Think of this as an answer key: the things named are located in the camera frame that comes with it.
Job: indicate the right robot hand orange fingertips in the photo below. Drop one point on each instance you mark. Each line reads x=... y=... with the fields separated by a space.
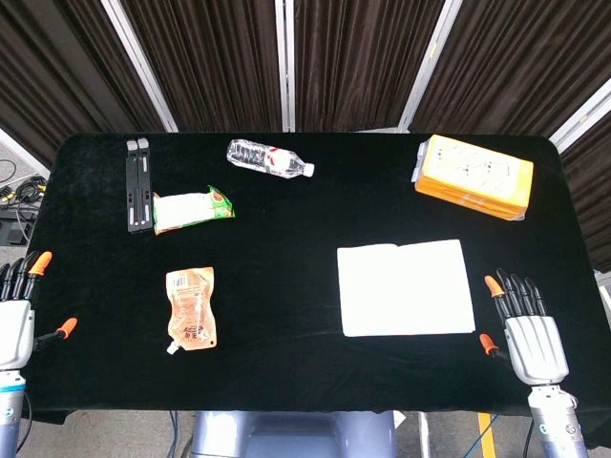
x=537 y=343

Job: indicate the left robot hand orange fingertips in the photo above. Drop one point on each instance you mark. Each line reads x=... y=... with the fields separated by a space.
x=14 y=329

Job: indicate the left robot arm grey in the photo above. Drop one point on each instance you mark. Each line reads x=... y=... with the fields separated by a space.
x=9 y=410

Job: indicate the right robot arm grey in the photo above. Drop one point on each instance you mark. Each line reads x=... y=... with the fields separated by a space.
x=558 y=424

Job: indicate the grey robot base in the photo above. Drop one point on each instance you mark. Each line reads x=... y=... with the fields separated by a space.
x=291 y=436

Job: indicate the black power box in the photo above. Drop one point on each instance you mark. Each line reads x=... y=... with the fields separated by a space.
x=14 y=234

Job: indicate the yellow floor tape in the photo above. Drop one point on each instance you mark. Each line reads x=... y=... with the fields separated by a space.
x=486 y=436

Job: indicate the dark brown curtain panel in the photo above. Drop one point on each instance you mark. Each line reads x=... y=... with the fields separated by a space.
x=358 y=67
x=210 y=67
x=62 y=71
x=525 y=62
x=592 y=200

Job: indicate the orange spout pouch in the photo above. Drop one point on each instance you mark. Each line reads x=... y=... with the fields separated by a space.
x=191 y=310

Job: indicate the orange tissue pack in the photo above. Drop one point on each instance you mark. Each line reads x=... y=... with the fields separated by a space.
x=472 y=176

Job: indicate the black folding laptop stand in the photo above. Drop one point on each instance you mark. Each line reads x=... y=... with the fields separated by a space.
x=136 y=191

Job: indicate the green white snack bag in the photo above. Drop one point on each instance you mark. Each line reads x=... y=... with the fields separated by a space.
x=186 y=210

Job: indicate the black velvet tablecloth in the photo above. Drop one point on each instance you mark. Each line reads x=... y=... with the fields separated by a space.
x=296 y=296

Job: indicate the clear plastic water bottle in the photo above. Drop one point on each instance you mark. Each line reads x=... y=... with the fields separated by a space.
x=267 y=160

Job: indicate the white screen frame post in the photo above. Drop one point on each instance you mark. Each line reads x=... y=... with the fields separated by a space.
x=285 y=67
x=580 y=117
x=429 y=67
x=143 y=71

